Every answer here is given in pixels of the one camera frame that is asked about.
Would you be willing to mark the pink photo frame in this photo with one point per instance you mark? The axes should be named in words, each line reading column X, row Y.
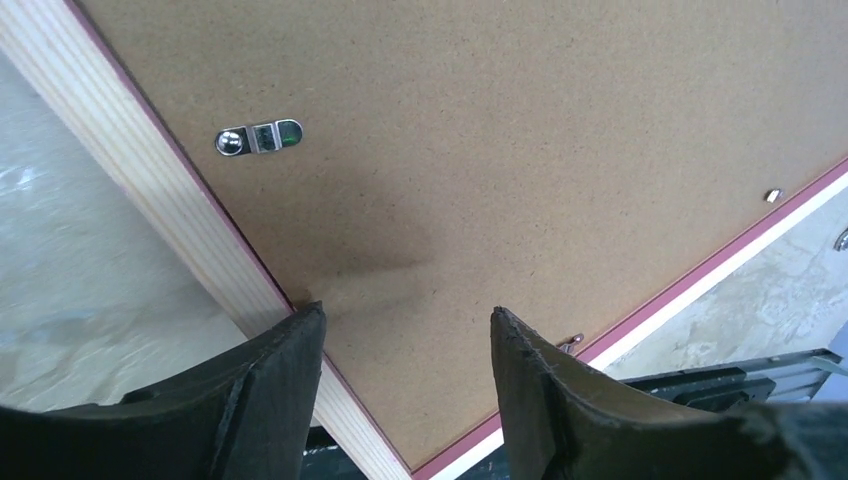
column 594, row 166

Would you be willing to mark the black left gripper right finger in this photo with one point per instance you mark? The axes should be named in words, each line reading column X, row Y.
column 562, row 419

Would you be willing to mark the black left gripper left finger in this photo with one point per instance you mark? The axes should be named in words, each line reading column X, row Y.
column 243, row 414

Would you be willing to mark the silver wrench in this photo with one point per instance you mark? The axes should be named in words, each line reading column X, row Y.
column 841, row 243

